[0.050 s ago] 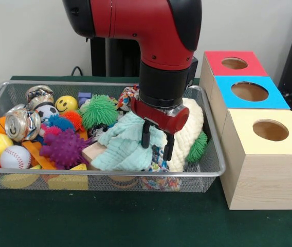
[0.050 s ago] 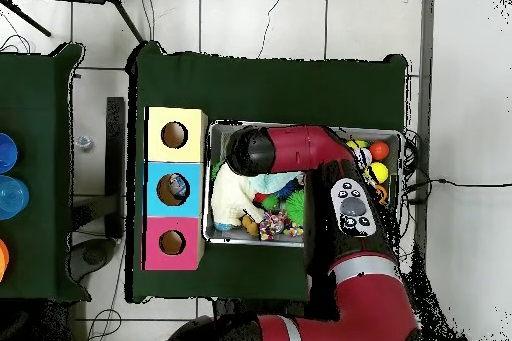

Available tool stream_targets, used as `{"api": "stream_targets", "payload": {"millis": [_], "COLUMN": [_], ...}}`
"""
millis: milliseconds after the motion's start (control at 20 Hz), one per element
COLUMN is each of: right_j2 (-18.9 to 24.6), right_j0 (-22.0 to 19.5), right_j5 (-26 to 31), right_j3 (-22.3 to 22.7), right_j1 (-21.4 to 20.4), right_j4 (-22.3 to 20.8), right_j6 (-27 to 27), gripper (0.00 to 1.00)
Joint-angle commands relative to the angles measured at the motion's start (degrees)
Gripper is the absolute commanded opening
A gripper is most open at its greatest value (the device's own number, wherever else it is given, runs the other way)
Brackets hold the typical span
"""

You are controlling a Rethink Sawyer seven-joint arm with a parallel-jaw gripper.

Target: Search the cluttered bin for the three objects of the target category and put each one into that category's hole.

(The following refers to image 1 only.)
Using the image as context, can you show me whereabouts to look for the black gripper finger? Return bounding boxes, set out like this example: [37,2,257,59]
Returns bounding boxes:
[141,120,152,149]
[163,132,176,162]

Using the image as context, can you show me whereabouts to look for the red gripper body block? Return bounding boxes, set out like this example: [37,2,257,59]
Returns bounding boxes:
[130,96,191,135]

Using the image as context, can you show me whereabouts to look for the mint green cloth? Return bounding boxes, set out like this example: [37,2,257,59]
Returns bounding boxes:
[90,111,168,172]

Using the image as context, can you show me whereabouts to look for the clear mesh bin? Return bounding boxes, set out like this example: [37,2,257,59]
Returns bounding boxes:
[0,81,227,192]

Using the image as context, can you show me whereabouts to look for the wooden three-hole sorting box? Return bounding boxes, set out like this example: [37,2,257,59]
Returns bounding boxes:
[199,50,292,210]

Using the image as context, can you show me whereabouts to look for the cream knitted cloth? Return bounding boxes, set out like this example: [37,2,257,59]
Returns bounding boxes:
[161,98,205,172]

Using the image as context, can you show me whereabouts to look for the green spiky ball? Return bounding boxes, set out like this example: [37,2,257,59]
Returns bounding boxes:
[81,94,118,129]
[187,130,208,162]

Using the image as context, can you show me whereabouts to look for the wooden cube block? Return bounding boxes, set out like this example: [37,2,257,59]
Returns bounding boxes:
[82,142,108,164]

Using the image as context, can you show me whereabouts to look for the dark green table cloth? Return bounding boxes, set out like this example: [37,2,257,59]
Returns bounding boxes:
[0,76,292,247]

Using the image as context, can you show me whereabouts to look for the purple spiky ball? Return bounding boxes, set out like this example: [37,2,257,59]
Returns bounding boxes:
[40,128,92,169]

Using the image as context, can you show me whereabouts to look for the yellow smiley face ball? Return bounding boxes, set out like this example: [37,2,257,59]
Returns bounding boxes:
[55,95,78,114]

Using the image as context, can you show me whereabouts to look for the crushed silver can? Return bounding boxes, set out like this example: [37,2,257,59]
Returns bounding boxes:
[5,104,42,143]

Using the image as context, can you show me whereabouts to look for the white baseball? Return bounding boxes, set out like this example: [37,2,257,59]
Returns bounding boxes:
[0,145,32,169]

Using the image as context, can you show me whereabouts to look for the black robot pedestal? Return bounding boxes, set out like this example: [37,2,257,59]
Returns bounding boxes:
[89,36,142,78]

